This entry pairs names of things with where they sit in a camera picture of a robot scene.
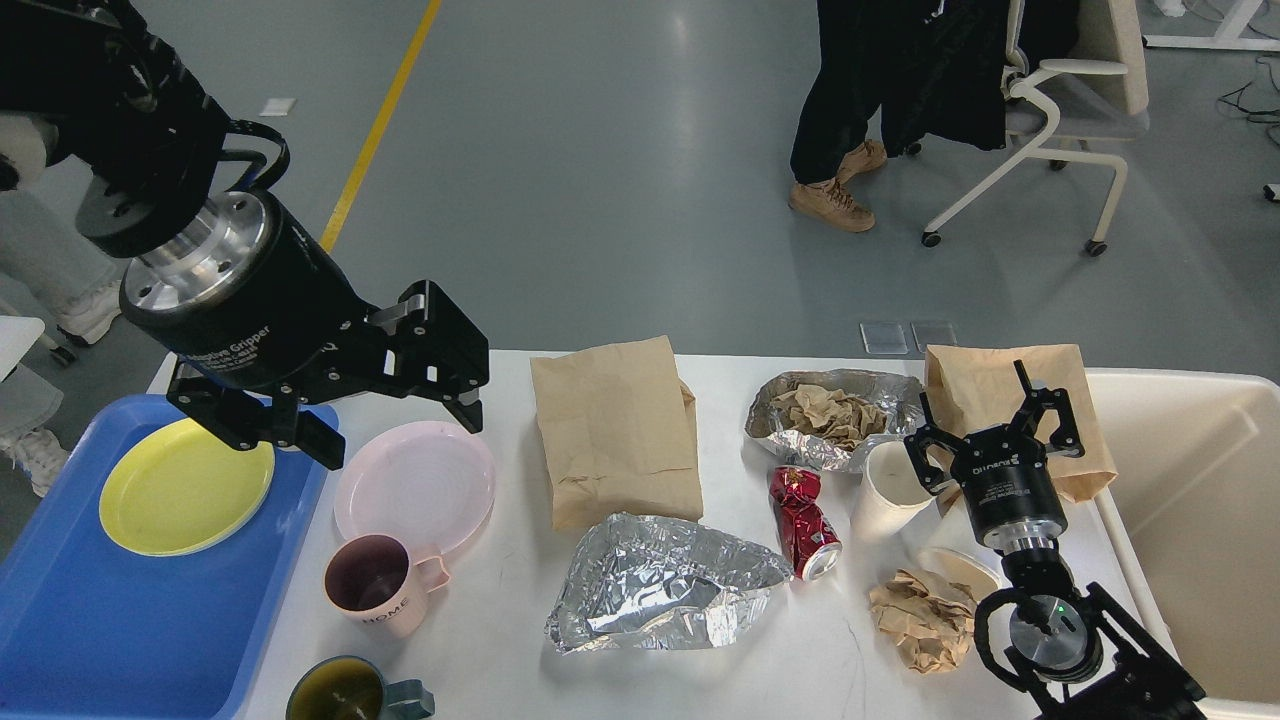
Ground blue plastic tray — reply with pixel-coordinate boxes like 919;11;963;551
1;395;328;719

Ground dark green home mug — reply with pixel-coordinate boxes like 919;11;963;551
285;655;436;719

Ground pink home mug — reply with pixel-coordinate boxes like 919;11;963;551
323;534;451;639

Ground crushed red soda can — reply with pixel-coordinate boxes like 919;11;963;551
769;465;844;582

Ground white desk leg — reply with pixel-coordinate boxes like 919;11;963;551
1142;1;1279;53

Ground crumpled brown paper ball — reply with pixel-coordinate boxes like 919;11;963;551
868;568;978;675

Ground beige plastic bin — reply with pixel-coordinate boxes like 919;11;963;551
1087;369;1279;719

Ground floor cables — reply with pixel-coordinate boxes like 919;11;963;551
1213;55;1280;151

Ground large brown paper bag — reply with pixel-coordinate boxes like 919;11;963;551
530;336;704;530

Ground foil tray with paper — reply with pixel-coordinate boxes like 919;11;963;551
745;369;923;473

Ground person in grey trousers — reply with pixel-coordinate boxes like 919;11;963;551
1;111;122;347

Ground white office chair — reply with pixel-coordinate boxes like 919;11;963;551
922;1;1149;258

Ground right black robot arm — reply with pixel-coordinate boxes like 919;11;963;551
904;361;1204;719

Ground yellow plate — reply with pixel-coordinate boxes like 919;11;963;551
99;419;275;557

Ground person in black clothes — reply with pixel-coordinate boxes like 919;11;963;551
787;0;1079;234

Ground flattened white paper cup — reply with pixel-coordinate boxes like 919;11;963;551
915;546;1002;601

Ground white chair at left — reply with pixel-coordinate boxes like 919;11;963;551
0;300;88;498

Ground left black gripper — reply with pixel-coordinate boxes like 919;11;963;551
120;191;489;470

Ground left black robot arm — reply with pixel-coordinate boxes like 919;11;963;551
3;1;489;470

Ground crumpled foil sheet front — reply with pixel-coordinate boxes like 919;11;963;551
545;512;794;653

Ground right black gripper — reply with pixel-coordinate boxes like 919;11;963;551
902;360;1085;551

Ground brown paper bag right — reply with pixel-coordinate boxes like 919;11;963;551
925;345;1117;502

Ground pink plate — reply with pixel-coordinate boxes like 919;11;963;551
334;421;497;560

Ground crumpled brown paper in foil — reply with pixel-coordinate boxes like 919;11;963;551
769;384;888;451

